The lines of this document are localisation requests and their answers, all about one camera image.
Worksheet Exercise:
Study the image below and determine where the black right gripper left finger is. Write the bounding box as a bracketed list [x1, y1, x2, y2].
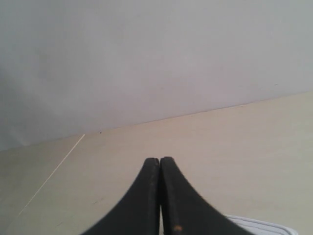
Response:
[83, 158, 160, 235]

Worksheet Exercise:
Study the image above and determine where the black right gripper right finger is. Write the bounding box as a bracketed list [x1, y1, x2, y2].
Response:
[160, 157, 252, 235]

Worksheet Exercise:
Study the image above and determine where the white lidded plastic container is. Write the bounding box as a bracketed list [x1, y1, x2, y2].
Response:
[226, 215, 298, 235]

